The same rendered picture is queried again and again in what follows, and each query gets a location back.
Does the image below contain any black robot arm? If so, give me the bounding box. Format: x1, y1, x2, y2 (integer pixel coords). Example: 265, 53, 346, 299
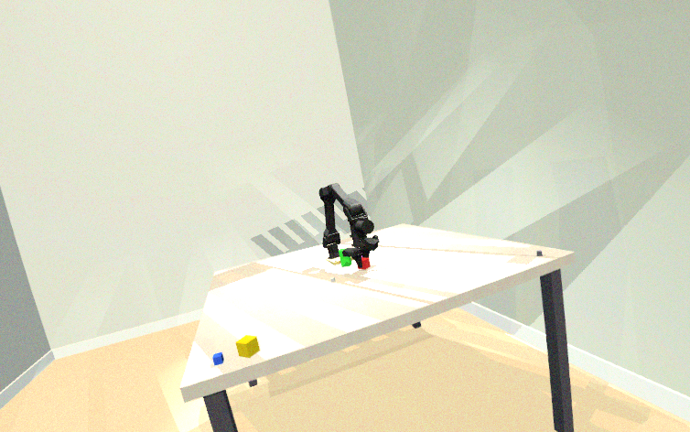
318, 183, 380, 259

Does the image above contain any red block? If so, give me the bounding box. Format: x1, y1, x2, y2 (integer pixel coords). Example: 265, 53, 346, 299
358, 258, 371, 270

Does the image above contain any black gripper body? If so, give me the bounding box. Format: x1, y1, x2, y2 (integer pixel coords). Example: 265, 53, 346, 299
342, 232, 367, 257

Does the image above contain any small blue block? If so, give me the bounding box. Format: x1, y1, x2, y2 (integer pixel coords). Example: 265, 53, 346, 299
212, 352, 224, 365

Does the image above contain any yellow cube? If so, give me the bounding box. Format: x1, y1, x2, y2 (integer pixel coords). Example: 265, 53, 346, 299
235, 335, 260, 358

